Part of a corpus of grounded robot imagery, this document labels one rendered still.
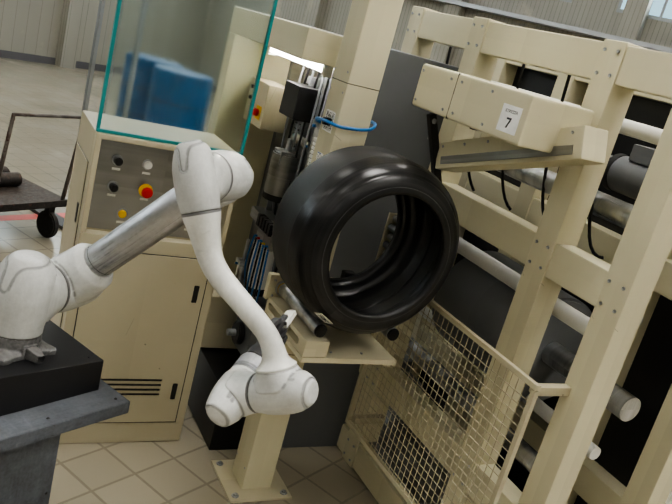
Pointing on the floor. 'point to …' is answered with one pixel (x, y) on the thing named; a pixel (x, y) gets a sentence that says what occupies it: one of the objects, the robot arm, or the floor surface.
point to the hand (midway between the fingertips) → (287, 318)
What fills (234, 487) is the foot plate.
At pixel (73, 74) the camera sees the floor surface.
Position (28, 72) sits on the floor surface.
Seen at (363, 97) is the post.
